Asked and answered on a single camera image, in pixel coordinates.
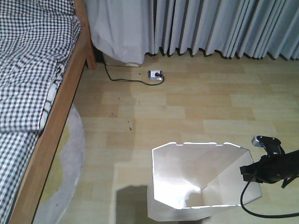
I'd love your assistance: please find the white floor power socket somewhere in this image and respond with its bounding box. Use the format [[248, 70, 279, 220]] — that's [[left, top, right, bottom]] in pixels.
[[148, 70, 163, 81]]

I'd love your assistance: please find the white sheer curtain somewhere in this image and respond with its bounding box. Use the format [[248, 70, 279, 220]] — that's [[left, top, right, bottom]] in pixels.
[[85, 0, 150, 67]]

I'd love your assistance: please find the grey pleated curtain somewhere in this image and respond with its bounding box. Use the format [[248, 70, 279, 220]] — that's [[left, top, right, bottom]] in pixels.
[[149, 0, 299, 59]]

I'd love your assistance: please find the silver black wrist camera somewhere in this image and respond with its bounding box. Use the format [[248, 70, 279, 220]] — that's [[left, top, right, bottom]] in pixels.
[[251, 135, 285, 157]]

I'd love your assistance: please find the white plastic trash bin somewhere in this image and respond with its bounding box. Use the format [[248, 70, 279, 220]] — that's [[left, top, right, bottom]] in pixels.
[[147, 142, 262, 222]]

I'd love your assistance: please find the grey round rug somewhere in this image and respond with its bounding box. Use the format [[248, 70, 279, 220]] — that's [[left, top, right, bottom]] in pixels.
[[33, 105, 85, 224]]

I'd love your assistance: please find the black white checkered blanket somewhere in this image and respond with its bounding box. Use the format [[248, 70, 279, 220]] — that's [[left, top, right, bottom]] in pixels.
[[0, 0, 81, 224]]

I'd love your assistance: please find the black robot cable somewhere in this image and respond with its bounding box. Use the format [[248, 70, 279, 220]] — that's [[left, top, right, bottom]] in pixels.
[[240, 179, 299, 218]]

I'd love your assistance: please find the black power cord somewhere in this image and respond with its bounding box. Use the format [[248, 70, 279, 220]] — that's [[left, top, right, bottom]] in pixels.
[[102, 62, 165, 86]]

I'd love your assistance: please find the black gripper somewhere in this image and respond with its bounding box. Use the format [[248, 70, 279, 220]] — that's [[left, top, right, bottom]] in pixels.
[[240, 150, 299, 184]]

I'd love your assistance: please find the wooden bed frame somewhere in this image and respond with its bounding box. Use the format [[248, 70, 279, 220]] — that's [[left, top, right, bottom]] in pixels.
[[7, 0, 97, 224]]

